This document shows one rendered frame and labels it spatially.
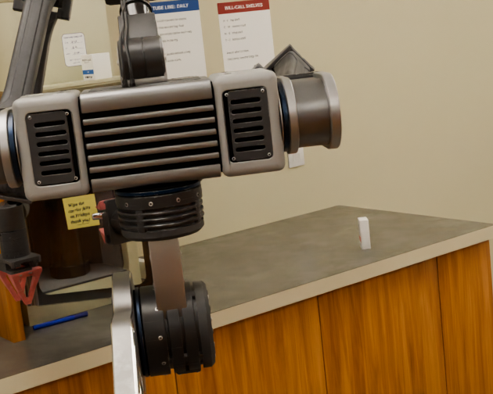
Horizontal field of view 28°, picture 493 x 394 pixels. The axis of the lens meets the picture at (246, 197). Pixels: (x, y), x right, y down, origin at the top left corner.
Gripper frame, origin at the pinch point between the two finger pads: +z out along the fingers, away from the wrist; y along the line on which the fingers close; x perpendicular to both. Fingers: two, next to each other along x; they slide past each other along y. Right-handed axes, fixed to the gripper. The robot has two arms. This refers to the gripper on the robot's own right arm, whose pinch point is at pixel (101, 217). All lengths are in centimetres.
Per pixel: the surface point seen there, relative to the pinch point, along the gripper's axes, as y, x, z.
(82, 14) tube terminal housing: 47, -11, 16
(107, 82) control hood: 30.6, -9.2, 5.0
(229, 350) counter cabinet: -37.2, -24.6, -9.9
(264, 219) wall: -23, -92, 58
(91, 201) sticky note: 3.4, -1.0, 5.8
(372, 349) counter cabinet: -50, -71, -11
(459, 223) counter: -24, -117, -5
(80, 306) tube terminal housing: -24.0, -0.2, 17.5
